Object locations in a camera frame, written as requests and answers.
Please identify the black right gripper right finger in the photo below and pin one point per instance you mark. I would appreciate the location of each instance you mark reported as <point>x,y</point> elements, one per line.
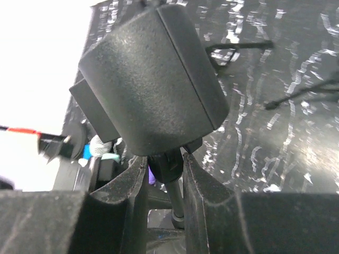
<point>219,220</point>

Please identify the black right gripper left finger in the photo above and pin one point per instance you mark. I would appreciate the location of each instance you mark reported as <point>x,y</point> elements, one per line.
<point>112,219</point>

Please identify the purple toy microphone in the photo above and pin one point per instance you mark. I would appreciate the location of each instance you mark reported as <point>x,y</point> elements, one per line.
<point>151,177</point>

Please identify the purple glitter microphone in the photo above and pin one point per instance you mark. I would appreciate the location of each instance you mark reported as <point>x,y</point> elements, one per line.
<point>98,148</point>

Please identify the black round base stand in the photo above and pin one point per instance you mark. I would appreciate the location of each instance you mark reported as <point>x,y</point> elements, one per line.
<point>69,145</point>
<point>150,82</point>

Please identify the black slim tripod stand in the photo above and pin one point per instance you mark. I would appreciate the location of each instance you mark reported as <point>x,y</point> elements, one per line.
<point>234,48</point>

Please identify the mint green toy microphone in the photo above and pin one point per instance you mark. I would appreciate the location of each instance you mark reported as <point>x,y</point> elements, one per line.
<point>111,156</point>

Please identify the black shock mount tripod stand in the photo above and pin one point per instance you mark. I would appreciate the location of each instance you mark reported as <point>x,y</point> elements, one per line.
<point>317,88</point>

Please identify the blue white toy block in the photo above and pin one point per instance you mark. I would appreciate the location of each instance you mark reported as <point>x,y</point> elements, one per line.
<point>86,155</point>

